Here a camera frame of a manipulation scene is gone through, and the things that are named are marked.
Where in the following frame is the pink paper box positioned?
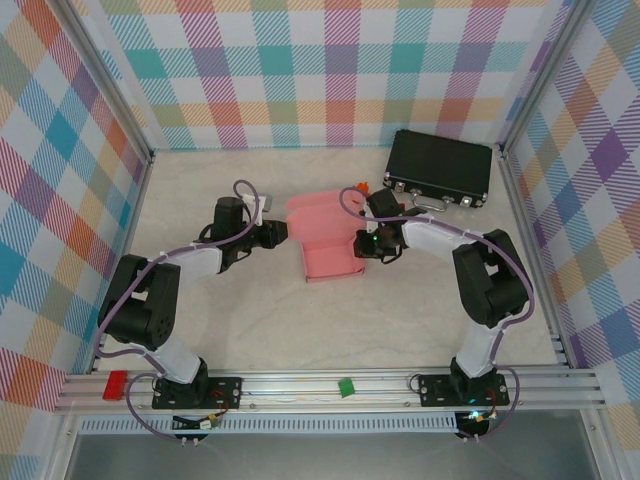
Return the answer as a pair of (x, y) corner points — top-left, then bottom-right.
(284, 188), (367, 285)

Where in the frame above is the black carrying case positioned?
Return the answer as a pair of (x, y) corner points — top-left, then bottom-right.
(382, 128), (494, 211)

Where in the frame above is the flat red brick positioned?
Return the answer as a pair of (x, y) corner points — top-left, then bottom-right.
(102, 370), (130, 401)

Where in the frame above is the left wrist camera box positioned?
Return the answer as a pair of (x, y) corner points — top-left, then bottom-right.
(243, 193), (274, 224)

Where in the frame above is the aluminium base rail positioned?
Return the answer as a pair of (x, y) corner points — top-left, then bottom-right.
(54, 367), (609, 416)

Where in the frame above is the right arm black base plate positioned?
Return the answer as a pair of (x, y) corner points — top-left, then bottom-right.
(417, 373), (511, 409)

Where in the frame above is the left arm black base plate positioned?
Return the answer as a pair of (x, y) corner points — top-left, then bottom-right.
(152, 375), (244, 410)

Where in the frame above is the aluminium frame post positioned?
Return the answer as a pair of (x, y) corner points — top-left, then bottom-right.
(59, 0), (156, 166)
(497, 0), (591, 157)

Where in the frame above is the white slotted cable duct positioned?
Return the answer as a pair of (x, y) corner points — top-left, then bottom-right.
(79, 413), (459, 435)

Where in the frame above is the power connector with wires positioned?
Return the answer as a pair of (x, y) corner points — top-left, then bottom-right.
(457, 405), (501, 431)
(172, 412), (224, 432)

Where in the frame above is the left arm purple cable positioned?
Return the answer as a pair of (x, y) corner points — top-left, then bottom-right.
(94, 178), (265, 444)

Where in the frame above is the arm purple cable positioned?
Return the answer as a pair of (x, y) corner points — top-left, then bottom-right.
(94, 178), (265, 444)
(339, 185), (537, 444)

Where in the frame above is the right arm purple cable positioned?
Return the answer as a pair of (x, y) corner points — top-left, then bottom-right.
(339, 185), (537, 444)

